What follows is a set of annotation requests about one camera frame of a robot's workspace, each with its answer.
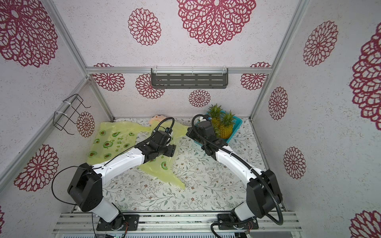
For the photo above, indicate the pink plush doll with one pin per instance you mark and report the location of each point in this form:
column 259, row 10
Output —
column 157, row 118

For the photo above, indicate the aluminium front rail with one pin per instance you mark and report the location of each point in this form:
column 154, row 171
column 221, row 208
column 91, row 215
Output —
column 175, row 225

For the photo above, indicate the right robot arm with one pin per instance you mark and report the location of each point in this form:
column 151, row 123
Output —
column 263, row 195

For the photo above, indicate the grey metal wall shelf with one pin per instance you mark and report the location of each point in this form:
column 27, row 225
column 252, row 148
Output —
column 189, row 79

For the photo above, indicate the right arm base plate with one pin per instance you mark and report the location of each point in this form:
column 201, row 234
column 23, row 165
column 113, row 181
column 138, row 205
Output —
column 231, row 222

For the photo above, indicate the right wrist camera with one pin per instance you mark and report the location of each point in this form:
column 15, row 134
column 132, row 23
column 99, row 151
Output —
column 203, row 118

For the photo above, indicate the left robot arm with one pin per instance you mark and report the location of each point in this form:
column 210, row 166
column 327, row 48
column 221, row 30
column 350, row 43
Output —
column 86, row 187

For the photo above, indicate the pineapple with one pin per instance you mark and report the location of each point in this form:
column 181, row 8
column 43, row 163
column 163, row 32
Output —
column 226, row 125
column 215, row 112

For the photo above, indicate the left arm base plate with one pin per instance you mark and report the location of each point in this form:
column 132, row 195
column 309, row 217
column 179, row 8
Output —
column 127, row 222

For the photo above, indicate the right pineapple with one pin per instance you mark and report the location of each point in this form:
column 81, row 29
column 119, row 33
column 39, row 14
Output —
column 226, row 125

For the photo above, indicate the back pineapple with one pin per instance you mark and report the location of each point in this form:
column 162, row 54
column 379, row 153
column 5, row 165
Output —
column 215, row 112

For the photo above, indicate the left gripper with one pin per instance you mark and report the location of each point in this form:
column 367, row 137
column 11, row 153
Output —
column 171, row 151

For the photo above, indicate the black wire wall rack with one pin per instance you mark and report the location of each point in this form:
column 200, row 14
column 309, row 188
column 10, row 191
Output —
column 64, row 116

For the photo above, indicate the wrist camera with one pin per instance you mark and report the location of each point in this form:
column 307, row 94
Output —
column 169, row 131
column 203, row 118

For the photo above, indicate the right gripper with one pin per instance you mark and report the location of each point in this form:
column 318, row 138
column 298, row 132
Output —
column 193, row 133

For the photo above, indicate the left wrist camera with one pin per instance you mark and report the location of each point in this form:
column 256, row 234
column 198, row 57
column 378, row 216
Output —
column 169, row 131

